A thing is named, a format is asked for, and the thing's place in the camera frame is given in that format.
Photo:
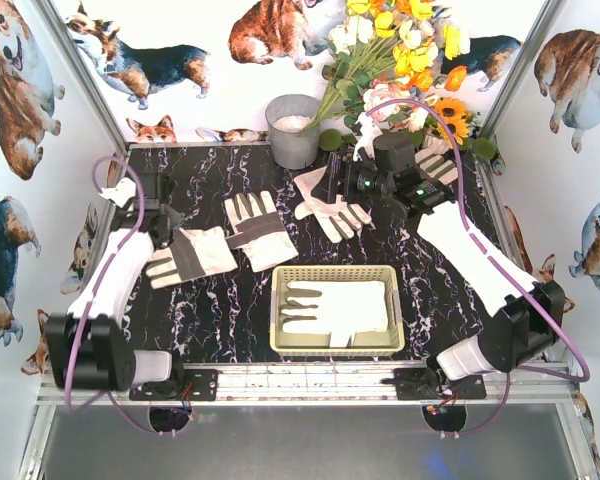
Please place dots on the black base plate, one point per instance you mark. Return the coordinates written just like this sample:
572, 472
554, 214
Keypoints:
428, 384
190, 385

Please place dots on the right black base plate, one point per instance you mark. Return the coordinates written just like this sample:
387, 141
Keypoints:
428, 384

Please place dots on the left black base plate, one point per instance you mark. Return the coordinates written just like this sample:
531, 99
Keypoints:
190, 385

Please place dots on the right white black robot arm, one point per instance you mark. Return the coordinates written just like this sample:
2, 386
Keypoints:
526, 312

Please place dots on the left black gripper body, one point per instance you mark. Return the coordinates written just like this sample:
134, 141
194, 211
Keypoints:
165, 226

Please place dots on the small sunflower pot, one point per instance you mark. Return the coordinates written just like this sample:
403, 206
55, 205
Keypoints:
462, 122

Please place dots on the beige plastic storage basket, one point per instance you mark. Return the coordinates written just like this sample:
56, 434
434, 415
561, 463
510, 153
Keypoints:
372, 344

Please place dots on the artificial flower bouquet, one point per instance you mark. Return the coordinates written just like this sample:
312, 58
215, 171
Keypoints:
384, 50

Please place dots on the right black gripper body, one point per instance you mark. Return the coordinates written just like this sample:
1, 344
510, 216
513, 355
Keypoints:
334, 176

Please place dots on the white glove green fingertips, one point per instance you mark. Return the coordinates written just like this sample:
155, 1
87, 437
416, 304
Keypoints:
258, 230

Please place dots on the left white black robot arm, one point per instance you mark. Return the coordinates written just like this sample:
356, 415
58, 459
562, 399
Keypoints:
87, 348

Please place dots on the white glove with grey band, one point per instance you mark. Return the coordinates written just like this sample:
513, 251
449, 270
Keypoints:
193, 254

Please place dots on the grey metal bucket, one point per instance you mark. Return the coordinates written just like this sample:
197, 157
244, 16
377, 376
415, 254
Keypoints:
292, 132

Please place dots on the grey cuffed glove back right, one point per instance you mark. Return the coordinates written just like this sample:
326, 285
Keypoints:
436, 166

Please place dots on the aluminium front frame rail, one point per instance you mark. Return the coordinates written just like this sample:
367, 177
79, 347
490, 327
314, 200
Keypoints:
350, 382

